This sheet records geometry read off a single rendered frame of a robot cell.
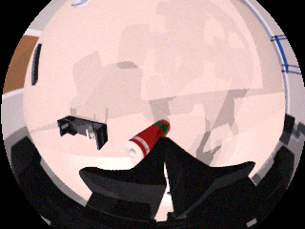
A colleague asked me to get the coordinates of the red and green striped cylinder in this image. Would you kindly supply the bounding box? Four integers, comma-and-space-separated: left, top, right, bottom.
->
125, 119, 171, 161

